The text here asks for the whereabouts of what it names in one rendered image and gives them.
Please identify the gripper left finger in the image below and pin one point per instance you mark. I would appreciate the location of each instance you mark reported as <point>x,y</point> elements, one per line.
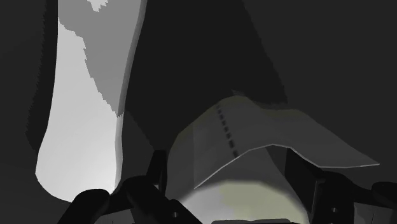
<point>145,198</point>

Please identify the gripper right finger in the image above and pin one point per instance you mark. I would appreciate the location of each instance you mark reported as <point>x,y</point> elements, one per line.
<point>332,195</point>

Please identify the white tall rounded object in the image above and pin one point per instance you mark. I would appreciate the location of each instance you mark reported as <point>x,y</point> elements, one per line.
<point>77,139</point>

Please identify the grey olive curved object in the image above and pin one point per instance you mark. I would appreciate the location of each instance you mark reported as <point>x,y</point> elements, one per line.
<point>254,127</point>

